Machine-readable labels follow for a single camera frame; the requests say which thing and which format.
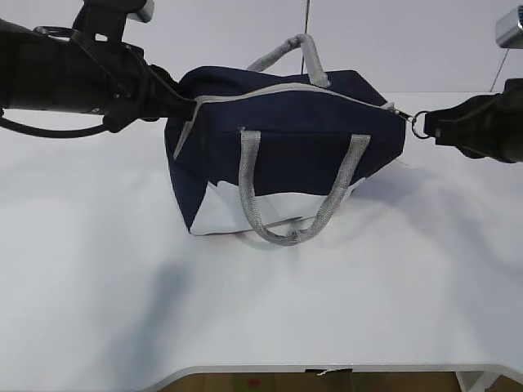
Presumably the navy insulated lunch bag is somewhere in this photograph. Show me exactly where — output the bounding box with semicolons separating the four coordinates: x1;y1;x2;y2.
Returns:
164;33;409;247

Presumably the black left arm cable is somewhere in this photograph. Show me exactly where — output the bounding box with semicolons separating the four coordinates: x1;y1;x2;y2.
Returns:
0;24;119;139

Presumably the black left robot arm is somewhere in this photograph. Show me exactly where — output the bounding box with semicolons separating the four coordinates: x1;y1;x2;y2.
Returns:
1;20;195;139

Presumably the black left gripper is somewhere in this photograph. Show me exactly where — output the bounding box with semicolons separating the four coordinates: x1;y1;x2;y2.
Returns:
60;40;196;133

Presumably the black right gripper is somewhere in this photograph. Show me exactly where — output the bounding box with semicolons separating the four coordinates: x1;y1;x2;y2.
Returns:
422;78;522;163

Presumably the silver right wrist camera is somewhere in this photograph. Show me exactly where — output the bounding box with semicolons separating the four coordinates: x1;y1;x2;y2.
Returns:
495;5;523;49

